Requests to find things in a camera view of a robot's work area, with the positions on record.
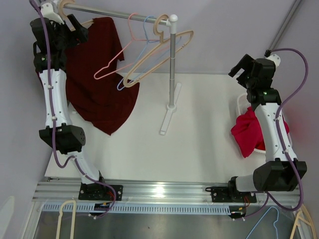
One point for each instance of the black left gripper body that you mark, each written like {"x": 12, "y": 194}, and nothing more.
{"x": 66, "y": 39}

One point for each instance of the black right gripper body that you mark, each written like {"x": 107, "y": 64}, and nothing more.
{"x": 249, "y": 81}

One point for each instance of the pink thin hanger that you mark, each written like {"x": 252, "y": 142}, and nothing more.
{"x": 104, "y": 71}

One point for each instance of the magenta pink t shirt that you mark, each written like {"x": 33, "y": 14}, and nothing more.
{"x": 246, "y": 132}

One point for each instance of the dark maroon t shirt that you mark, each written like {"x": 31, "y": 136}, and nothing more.
{"x": 98, "y": 101}

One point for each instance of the beige wooden hanger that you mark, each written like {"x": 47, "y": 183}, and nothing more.
{"x": 165, "y": 50}

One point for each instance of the red t shirt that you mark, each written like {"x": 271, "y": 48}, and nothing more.
{"x": 260, "y": 146}

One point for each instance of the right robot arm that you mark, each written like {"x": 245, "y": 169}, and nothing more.
{"x": 282, "y": 171}

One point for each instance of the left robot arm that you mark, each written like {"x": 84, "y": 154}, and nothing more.
{"x": 66, "y": 140}

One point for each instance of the blue hanger bottom right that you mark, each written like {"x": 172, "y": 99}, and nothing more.
{"x": 268, "y": 226}

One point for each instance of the white perforated plastic basket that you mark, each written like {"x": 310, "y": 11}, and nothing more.
{"x": 242, "y": 105}

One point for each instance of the silver clothes rack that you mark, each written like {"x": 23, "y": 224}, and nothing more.
{"x": 174, "y": 89}

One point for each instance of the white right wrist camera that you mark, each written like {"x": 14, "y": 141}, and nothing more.
{"x": 273, "y": 57}

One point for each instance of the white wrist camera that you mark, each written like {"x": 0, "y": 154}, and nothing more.
{"x": 50, "y": 10}
{"x": 273, "y": 57}

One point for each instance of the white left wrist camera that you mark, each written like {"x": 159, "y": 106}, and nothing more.
{"x": 50, "y": 10}

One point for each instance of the aluminium corner frame post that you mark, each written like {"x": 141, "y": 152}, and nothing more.
{"x": 286, "y": 23}

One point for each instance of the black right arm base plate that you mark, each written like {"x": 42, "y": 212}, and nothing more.
{"x": 230, "y": 195}

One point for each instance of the aluminium frame rail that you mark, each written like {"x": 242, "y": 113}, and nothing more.
{"x": 134, "y": 191}

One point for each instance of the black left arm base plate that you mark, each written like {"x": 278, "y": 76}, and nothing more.
{"x": 95, "y": 192}

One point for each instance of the white slotted cable duct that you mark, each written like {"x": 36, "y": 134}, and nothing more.
{"x": 129, "y": 208}

